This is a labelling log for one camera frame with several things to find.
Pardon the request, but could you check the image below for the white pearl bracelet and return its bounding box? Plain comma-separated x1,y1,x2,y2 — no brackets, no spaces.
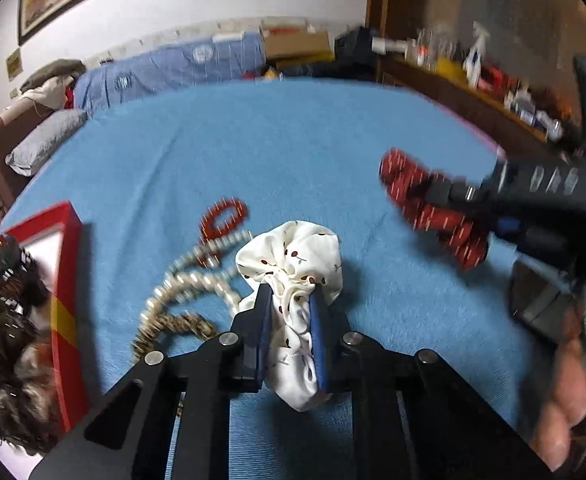
138,271,244,331

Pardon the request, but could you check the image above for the dark red dotted scrunchie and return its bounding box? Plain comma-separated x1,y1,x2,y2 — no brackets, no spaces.
378,148,489,271

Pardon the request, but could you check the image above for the black grey sheer scrunchie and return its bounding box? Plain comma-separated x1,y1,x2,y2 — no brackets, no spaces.
0,311,62,455

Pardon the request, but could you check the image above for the white printed scrunchie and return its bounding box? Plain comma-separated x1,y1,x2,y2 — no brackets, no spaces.
233,220,343,412

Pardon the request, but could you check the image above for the black spiky hair claw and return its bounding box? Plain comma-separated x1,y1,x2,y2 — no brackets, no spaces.
0,234,49,307

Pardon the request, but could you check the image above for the leopard print scrunchie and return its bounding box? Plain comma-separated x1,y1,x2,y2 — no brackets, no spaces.
131,312,218,363

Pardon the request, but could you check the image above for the person's right hand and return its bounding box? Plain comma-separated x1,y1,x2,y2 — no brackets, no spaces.
530,307,586,471

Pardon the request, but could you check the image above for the wooden side shelf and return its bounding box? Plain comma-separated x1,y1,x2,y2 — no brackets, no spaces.
378,56,561,160

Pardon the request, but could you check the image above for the white spray bottle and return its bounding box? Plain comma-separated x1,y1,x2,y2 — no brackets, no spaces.
462,22,490,89

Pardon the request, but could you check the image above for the red tray white inside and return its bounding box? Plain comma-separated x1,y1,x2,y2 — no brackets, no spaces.
0,202,88,454

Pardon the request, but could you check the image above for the blue bed blanket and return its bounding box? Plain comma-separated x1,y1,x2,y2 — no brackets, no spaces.
3,80,546,434

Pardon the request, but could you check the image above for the black bag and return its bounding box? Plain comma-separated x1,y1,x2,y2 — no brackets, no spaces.
334,26,378,68

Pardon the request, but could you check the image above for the grey pillow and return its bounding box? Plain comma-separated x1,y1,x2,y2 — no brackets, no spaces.
5,110,88,177

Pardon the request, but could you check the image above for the cardboard box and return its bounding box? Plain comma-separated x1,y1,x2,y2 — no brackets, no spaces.
262,29,334,61

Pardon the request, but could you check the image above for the brown armchair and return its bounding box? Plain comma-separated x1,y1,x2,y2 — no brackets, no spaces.
0,98,53,211

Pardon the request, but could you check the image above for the blue plaid folded quilt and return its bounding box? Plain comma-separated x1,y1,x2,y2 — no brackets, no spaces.
74,32,266,115

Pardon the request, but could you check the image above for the grey clothes pile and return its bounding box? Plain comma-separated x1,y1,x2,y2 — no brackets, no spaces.
20,58,87,93

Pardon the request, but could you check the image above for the pale green bead bracelet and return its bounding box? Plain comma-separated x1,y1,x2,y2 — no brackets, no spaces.
165,228,254,281

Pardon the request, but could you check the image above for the red bead bracelet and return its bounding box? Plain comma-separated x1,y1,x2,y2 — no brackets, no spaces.
195,197,251,267

